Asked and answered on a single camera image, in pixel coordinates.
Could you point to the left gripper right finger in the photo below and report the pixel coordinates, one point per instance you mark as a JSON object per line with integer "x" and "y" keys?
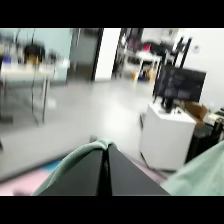
{"x": 133, "y": 178}

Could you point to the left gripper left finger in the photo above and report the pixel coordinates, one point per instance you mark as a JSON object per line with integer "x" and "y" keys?
{"x": 80, "y": 176}

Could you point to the pale green shirt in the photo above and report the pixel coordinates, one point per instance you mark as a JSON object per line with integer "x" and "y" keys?
{"x": 200, "y": 173}

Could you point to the white cabinet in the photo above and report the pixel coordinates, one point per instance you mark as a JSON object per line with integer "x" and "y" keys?
{"x": 165, "y": 136}

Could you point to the brown cardboard box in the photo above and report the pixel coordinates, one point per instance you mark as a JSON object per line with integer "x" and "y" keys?
{"x": 196, "y": 110}

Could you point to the black computer monitor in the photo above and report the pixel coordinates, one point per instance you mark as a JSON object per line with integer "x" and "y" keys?
{"x": 180, "y": 83}

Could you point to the white work table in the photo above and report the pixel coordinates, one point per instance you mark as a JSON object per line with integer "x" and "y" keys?
{"x": 26, "y": 73}

